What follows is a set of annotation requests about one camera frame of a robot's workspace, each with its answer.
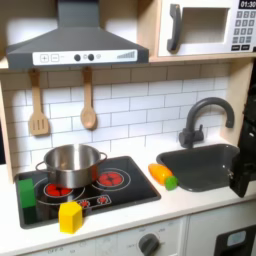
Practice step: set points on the steel pot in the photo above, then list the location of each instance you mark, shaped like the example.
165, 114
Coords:
71, 165

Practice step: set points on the dark grey sink basin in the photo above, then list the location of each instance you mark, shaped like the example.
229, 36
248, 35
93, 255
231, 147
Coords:
200, 168

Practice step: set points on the black dishwasher panel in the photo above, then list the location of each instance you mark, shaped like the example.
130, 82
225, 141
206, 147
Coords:
235, 240

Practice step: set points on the dark grey tap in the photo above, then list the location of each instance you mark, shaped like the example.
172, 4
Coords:
193, 126

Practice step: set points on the orange toy carrot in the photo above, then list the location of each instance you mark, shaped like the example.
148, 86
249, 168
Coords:
161, 175

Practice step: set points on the grey oven knob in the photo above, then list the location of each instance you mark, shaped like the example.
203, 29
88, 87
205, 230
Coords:
148, 244

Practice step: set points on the black stove top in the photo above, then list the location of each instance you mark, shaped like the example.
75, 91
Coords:
110, 190

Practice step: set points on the white toy microwave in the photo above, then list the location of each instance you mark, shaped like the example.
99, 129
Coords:
206, 26

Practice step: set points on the wooden spoon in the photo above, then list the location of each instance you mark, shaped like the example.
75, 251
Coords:
88, 110

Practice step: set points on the yellow block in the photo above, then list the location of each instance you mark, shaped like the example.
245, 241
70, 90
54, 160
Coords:
70, 217

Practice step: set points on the grey range hood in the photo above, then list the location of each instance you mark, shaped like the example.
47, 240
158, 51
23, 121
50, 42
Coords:
76, 43

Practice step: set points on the wooden slotted spatula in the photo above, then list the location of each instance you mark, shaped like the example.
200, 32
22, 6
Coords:
37, 113

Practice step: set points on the green block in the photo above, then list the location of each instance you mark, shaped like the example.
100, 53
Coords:
26, 193

